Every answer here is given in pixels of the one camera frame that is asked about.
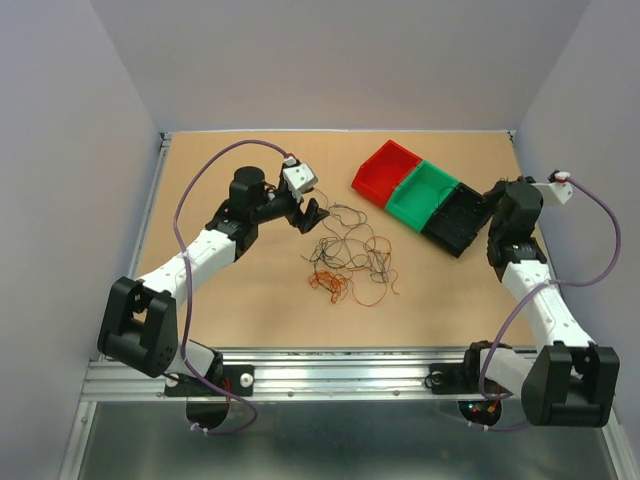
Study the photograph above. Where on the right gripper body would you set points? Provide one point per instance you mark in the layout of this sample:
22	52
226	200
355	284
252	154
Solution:
495	195

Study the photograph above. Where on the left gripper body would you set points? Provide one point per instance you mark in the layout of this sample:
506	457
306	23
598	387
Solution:
277	205

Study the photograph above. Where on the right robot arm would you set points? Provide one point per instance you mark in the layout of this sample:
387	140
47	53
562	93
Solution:
540	355

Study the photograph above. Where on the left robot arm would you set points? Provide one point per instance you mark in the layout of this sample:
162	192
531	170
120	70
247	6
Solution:
140	327

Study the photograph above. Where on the black plastic bin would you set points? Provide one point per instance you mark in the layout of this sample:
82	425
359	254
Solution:
457	220

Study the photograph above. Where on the red plastic bin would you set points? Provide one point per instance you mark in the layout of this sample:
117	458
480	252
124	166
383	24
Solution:
379	176

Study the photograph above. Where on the green plastic bin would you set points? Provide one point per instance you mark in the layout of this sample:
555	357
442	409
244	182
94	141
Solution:
416	198

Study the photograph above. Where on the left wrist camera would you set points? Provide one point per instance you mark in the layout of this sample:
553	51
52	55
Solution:
298	176

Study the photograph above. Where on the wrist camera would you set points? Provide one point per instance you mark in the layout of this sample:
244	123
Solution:
298	176
556	190

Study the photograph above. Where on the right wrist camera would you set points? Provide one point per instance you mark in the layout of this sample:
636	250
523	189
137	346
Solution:
556	190

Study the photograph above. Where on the aluminium rail frame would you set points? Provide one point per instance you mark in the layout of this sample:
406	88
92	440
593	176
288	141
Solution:
341	396

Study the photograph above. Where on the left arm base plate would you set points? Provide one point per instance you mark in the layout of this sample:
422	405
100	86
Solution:
237	379

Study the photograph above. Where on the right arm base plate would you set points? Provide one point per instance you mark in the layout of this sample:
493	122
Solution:
452	378

